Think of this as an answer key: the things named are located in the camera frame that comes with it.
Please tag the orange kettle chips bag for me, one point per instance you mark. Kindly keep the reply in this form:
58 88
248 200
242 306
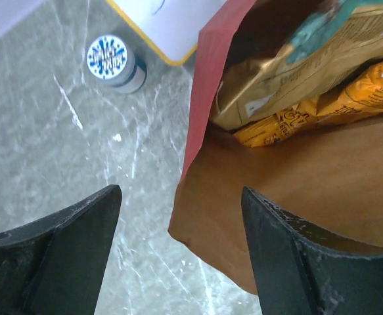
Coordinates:
360 99

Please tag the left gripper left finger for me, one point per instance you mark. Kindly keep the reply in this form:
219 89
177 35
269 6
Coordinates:
56 264

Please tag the small whiteboard yellow frame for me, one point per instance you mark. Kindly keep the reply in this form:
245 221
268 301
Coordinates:
171 27

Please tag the brown teal chips bag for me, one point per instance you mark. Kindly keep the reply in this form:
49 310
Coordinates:
289 64

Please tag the red brown paper bag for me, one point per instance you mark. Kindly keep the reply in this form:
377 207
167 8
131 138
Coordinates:
332 178

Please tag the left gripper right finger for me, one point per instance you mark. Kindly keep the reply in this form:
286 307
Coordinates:
302 268

